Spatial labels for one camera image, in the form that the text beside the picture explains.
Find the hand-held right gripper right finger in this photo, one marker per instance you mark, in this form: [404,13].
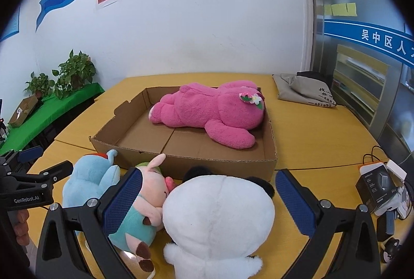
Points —
[296,204]

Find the black round gadget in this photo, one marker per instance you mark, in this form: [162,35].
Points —
[391,250]

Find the green cloth covered table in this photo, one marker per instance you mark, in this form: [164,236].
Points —
[48,117]

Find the large potted green plant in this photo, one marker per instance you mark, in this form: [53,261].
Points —
[74,71]

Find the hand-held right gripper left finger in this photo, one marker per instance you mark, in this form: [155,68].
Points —
[124,198]

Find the dark grey power bank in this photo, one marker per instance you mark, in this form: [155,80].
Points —
[386,225]

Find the black cloth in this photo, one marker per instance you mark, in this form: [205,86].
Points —
[315,76]

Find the blue glass door banner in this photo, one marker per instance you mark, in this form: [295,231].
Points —
[365,36]

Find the white product box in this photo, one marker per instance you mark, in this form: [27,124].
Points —
[397,170]

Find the pink pig plush toy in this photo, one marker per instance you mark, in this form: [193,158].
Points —
[152,188]

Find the black product box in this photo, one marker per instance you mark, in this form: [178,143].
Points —
[375,188]

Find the pink plush bear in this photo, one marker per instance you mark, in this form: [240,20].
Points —
[200,107]

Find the yellow wooden desktop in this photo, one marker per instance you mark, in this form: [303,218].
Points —
[323,136]

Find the white panda plush toy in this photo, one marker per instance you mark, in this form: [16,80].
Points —
[216,217]

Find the light blue plush toy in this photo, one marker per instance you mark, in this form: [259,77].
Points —
[84,178]

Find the small potted green plant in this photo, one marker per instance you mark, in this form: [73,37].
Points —
[38,84]

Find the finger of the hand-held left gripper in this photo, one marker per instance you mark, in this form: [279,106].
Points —
[55,170]
[30,154]

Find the person's left hand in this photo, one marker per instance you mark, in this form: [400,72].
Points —
[22,227]

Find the grey canvas bag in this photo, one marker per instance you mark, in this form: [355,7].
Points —
[300,94]

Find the small brown cardboard box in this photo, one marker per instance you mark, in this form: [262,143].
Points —
[24,110]

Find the shallow cardboard box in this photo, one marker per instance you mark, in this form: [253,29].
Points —
[181,143]

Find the yellow sticky note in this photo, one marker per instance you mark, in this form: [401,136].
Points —
[351,8]
[328,10]
[339,9]

